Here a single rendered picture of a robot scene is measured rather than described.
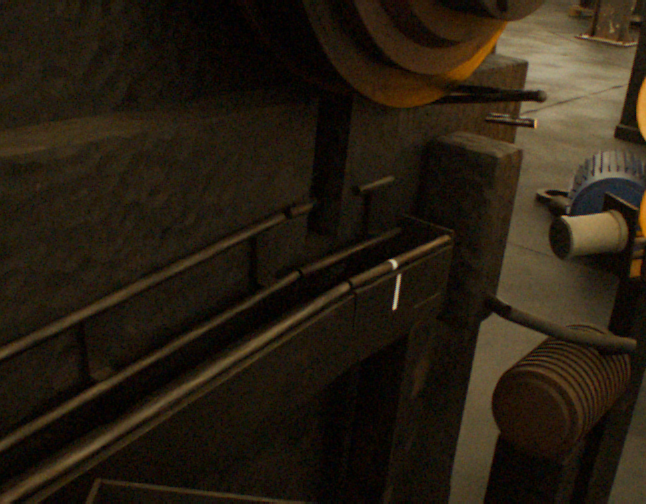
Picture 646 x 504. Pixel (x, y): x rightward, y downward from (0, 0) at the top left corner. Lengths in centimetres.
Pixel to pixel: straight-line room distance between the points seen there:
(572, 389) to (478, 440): 83
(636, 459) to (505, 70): 107
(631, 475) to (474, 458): 34
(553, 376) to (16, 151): 74
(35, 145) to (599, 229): 79
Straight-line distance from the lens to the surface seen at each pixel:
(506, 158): 105
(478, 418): 202
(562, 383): 113
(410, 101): 83
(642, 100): 122
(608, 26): 977
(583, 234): 119
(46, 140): 67
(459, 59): 86
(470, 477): 183
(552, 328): 114
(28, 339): 68
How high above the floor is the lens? 105
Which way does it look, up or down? 22 degrees down
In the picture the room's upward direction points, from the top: 6 degrees clockwise
